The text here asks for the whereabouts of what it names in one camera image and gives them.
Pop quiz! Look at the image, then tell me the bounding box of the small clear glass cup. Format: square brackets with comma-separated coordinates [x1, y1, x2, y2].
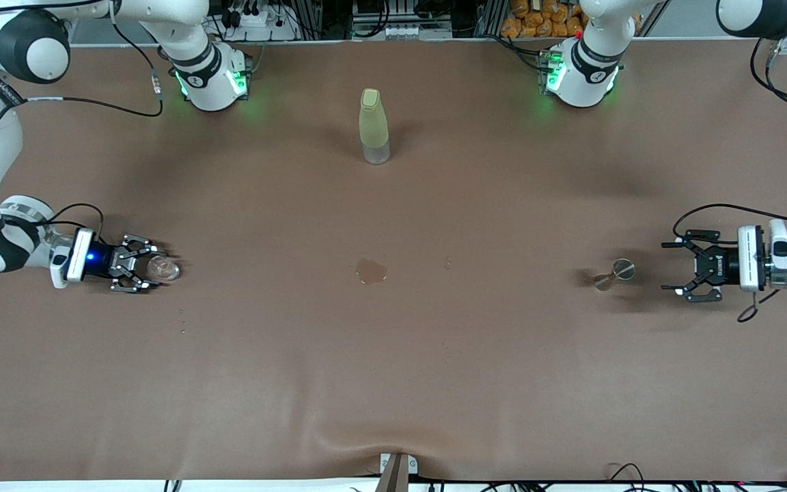
[147, 256, 180, 282]

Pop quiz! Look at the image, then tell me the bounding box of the steel double jigger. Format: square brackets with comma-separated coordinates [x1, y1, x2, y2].
[593, 259, 636, 292]

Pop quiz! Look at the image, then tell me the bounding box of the yellow-green bottle shaker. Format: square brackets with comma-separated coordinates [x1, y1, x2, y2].
[359, 88, 391, 165]

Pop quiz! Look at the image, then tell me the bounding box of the brown liquid puddle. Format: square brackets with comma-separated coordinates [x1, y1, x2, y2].
[356, 258, 388, 285]

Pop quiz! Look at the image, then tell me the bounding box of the white power strip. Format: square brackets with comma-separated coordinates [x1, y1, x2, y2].
[226, 0, 299, 42]

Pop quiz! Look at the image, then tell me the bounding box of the orange snack packet pile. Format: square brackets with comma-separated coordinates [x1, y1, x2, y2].
[501, 0, 589, 38]

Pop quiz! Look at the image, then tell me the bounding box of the brown table cover sheet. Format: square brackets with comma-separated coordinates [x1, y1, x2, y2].
[0, 38, 787, 482]

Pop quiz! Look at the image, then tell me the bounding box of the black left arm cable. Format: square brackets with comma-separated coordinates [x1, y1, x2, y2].
[672, 38, 787, 323]

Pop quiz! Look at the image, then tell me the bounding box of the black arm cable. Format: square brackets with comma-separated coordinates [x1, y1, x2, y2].
[0, 0, 163, 240]
[672, 38, 787, 323]

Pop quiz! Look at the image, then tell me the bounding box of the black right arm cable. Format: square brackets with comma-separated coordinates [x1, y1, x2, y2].
[0, 0, 163, 240]

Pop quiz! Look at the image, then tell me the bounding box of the black looped floor cable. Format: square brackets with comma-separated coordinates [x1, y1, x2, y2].
[605, 463, 647, 492]

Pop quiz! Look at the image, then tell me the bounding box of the black base cable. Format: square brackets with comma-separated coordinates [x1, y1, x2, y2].
[493, 33, 548, 72]

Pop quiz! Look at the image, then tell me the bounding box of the metal mount bracket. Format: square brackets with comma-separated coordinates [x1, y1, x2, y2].
[376, 452, 419, 492]

